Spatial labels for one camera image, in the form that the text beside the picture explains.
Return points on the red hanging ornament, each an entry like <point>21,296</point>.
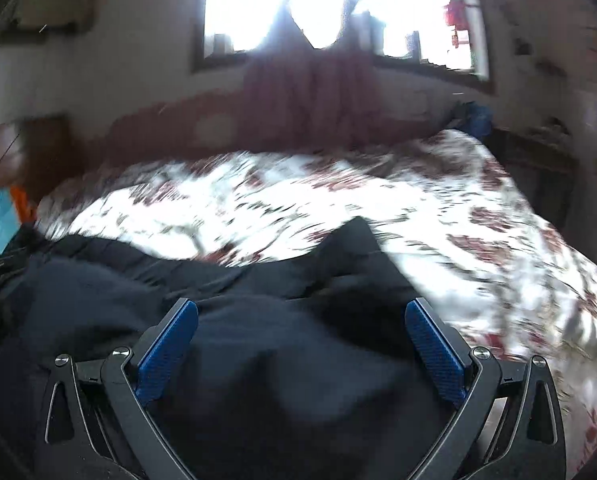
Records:
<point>453,15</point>

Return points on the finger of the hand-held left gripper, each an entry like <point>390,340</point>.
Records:
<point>1,263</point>

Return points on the wooden nightstand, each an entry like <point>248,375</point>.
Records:
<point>533,165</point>

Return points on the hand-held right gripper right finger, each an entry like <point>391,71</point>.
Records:
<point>433,350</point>

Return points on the window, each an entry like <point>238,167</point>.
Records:
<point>408,5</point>

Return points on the wall air conditioner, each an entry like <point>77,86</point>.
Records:
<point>53,5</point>

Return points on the wooden headboard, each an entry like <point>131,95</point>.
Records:
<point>33,150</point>

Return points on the pink curtain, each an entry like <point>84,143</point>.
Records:
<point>308,95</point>

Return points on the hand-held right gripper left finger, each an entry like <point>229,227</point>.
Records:
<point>171,345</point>

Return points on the dark navy garment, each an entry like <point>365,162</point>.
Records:
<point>278,350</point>

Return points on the white floral quilt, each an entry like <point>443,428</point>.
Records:
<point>328,210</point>

